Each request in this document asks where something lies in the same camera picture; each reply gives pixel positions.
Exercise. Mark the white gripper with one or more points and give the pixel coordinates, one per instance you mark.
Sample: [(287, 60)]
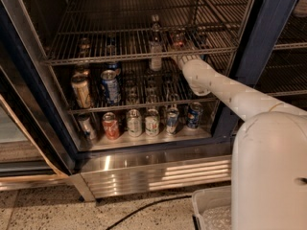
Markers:
[(184, 62)]

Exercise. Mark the red coke can shelf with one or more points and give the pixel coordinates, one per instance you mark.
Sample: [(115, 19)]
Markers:
[(178, 40)]

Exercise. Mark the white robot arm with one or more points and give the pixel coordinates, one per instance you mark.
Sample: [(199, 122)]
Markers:
[(269, 158)]

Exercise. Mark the blue silver can bottom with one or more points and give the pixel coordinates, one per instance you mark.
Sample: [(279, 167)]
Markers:
[(171, 120)]

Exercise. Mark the blue can behind pepsi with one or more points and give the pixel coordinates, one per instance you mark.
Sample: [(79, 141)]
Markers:
[(115, 66)]

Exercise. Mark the blue pepsi can bottom right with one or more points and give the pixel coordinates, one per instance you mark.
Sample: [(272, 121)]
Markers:
[(194, 115)]

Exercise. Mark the green white can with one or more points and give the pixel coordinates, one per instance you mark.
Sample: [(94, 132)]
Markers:
[(152, 121), (134, 123)]

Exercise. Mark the blue pepsi can middle front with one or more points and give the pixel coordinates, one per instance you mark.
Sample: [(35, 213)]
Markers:
[(111, 87)]

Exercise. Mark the green white can bottom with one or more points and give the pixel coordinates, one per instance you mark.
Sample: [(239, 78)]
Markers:
[(134, 123)]

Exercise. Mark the stainless steel display fridge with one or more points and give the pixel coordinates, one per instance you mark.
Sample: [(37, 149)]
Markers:
[(132, 165)]

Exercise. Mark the red coke can bottom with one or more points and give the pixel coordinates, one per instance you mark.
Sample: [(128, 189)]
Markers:
[(110, 125)]

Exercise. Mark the dark can behind gold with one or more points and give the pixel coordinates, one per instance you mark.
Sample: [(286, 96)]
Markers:
[(82, 69)]

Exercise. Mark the gold can middle shelf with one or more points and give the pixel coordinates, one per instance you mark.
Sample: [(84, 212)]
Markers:
[(81, 88)]

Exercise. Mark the silver can bottom left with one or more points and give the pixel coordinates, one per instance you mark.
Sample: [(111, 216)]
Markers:
[(89, 131)]

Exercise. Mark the open glass fridge door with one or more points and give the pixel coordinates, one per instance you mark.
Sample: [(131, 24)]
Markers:
[(28, 144)]

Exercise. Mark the clear glass bottle white label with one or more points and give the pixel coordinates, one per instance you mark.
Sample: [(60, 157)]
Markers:
[(155, 44)]

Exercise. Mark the clear plastic bin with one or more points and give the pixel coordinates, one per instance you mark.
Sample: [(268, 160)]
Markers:
[(212, 208)]

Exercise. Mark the upper wire fridge shelf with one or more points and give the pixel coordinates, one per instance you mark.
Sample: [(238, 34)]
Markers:
[(104, 30)]

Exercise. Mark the wire fridge shelf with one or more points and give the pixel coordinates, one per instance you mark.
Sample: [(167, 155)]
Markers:
[(104, 30), (142, 88)]

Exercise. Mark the middle wire fridge shelf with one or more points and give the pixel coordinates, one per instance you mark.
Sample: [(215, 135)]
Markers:
[(142, 88)]

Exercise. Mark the right compartment wire shelf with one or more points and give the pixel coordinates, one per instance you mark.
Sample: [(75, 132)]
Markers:
[(285, 73)]

